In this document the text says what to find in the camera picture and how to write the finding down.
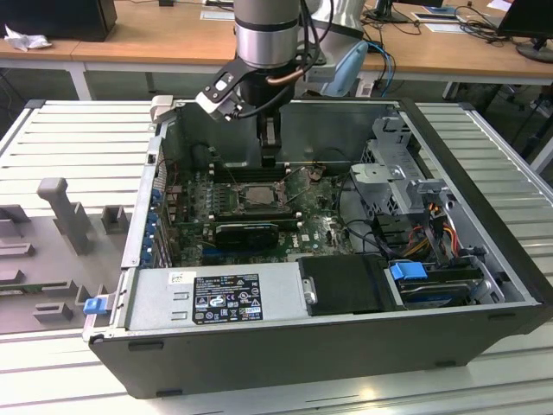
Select silver metal drive cage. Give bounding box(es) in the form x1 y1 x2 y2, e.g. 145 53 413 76
348 112 461 220

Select black monitor stand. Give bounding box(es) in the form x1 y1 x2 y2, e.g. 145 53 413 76
364 0 410 24

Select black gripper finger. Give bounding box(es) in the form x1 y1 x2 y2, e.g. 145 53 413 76
257 129 281 169

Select metal socket cover frame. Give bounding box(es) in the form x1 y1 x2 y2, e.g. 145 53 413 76
278 166 315 204

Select grey parts rack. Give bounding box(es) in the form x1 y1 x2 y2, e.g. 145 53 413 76
0 176 133 336

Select black plastic bay cover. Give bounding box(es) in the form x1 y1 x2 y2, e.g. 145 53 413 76
296 254 392 316

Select green motherboard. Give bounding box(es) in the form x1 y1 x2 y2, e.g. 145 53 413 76
172 165 372 268

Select grey case release handle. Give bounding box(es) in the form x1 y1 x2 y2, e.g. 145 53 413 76
149 94 175 127

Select blue cable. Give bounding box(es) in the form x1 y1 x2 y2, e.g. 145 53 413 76
365 40 395 94

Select thin metal locking lever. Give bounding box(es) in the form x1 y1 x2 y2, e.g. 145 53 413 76
217 156 243 194
285 182 313 204

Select green RAM stick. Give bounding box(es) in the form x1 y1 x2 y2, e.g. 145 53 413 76
0 283 47 299

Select black silver PC case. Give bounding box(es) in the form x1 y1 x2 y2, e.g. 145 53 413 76
81 97 553 399

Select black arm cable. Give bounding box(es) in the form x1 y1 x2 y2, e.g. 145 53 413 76
297 0 329 73

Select black graphics card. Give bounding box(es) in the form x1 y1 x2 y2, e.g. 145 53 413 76
213 221 281 251

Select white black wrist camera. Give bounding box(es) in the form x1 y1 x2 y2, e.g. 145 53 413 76
194 71 244 121

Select crumpled white paper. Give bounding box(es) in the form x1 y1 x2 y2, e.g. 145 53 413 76
3 23 54 52

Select CPU socket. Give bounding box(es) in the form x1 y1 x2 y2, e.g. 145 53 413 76
235 182 289 209

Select black monitor with stand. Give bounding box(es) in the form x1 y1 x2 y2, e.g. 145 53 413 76
495 0 553 65

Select yellow red power wires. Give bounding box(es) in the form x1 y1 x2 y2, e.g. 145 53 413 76
405 202 461 259

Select silver power supply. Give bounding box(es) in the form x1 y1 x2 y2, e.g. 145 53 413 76
110 264 319 333

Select black RAM slot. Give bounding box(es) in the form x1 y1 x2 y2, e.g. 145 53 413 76
210 216 302 222
210 166 291 173
210 171 291 178
210 208 302 214
210 162 291 169
210 220 302 227
210 212 302 218

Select hard disk blue carrier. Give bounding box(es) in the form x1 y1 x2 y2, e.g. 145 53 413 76
387 260 474 310

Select silver green CPU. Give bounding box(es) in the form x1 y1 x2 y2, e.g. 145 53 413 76
245 185 280 204

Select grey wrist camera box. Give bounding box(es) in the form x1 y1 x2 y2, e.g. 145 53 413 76
303 64 337 84

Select wooden desk white frame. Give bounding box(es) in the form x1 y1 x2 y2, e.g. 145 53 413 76
71 0 553 103
0 0 116 103

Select black power supply label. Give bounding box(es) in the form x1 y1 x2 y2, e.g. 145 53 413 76
192 272 262 326

